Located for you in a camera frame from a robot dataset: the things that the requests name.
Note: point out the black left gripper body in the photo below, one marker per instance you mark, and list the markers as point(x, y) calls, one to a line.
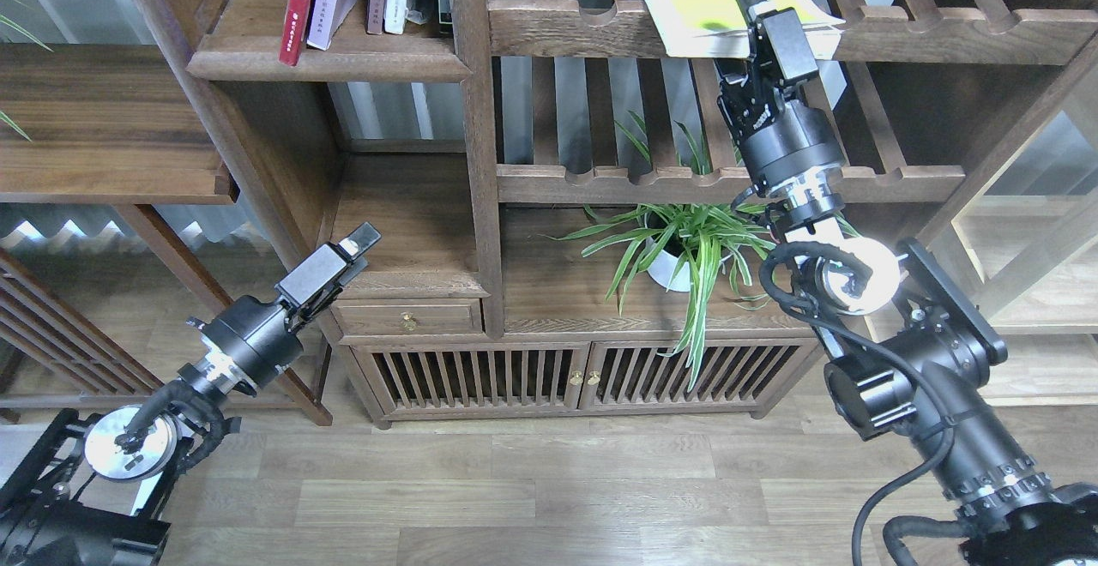
point(250, 343)

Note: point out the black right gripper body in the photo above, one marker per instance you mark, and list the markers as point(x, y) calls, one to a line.
point(780, 139)

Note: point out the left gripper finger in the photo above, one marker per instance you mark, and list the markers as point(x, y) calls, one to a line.
point(292, 290)
point(326, 283)

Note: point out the red cover book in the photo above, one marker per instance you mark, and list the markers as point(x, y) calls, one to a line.
point(293, 31)

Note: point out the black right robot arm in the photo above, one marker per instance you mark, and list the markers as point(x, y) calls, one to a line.
point(907, 349)

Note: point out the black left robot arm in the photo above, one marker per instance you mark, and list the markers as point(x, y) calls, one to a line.
point(91, 490)

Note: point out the green spider plant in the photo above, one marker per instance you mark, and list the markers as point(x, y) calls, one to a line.
point(685, 225)

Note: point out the white plant pot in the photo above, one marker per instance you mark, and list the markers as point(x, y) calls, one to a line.
point(666, 271)

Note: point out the white floor bar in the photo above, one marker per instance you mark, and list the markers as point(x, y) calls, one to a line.
point(152, 496)

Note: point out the dark wooden side table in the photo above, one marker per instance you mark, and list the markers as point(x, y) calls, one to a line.
point(95, 281)

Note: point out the light wooden shelf frame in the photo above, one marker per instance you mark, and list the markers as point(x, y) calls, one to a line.
point(1018, 233)

